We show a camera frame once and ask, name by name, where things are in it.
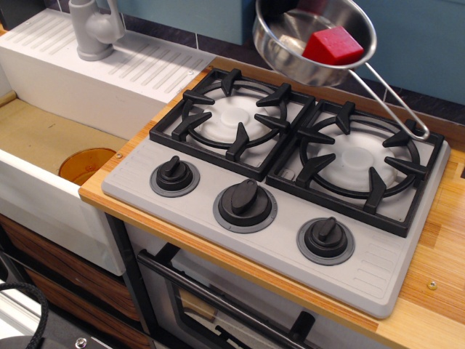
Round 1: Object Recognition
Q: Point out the black oven door handle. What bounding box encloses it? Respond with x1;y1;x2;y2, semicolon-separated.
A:
137;244;315;348

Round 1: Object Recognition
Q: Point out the black left stove knob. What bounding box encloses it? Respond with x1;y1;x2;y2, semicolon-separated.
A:
149;156;201;198

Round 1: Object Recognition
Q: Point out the orange plastic plate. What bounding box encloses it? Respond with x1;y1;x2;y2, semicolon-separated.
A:
58;148;116;185

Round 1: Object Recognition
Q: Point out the black right stove knob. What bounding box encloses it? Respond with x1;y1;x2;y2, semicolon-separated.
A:
296;217;355;266

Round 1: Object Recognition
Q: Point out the black middle stove knob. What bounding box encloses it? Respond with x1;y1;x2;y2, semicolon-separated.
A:
213;179;278;234

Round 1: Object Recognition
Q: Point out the black burner grate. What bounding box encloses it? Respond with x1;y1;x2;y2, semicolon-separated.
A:
150;68;316;181
266;100;450;238

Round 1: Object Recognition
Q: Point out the black right burner grate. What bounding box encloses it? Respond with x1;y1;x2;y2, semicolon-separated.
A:
266;100;450;238

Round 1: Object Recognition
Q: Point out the grey toy stove top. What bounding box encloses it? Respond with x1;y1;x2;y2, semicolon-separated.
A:
100;67;451;320

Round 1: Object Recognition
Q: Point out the wooden drawer cabinet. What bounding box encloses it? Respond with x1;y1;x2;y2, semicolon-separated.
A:
1;216;153;348

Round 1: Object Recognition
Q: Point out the black braided cable lower left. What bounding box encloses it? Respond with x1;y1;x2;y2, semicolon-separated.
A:
0;281;49;349

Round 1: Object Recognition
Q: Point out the grey toy faucet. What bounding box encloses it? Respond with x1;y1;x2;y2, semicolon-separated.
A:
68;0;125;61

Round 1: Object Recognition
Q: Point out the black stove knob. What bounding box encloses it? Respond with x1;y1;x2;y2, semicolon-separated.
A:
296;217;355;266
149;156;201;198
213;179;278;234

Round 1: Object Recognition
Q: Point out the small stainless steel pan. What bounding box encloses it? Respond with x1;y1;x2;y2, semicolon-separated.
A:
253;0;430;141

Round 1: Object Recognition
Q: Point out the white toy sink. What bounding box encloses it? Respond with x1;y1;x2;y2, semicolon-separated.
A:
1;9;213;276

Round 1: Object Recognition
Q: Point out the red wooden cube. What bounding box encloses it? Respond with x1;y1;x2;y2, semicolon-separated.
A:
302;26;365;65

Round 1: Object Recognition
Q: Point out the oven door with window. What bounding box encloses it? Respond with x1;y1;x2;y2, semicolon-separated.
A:
129;230;382;348

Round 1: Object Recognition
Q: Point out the black left burner grate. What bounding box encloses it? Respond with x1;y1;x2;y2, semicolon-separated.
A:
150;68;316;181

